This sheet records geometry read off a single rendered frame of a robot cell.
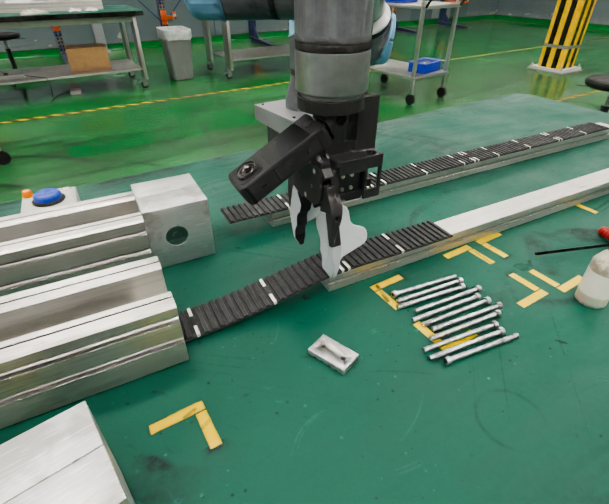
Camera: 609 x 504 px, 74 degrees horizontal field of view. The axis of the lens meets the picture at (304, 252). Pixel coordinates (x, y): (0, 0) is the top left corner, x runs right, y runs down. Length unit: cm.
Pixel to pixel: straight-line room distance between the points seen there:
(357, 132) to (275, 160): 10
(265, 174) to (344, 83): 12
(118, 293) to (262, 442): 23
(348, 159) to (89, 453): 35
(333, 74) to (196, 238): 32
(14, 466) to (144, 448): 12
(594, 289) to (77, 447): 58
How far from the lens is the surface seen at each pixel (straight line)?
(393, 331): 51
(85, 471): 33
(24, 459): 36
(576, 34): 681
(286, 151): 43
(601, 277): 62
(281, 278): 54
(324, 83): 41
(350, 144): 47
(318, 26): 41
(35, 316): 51
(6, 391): 47
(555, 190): 88
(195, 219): 60
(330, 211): 44
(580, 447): 49
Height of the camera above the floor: 114
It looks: 35 degrees down
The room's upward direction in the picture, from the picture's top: straight up
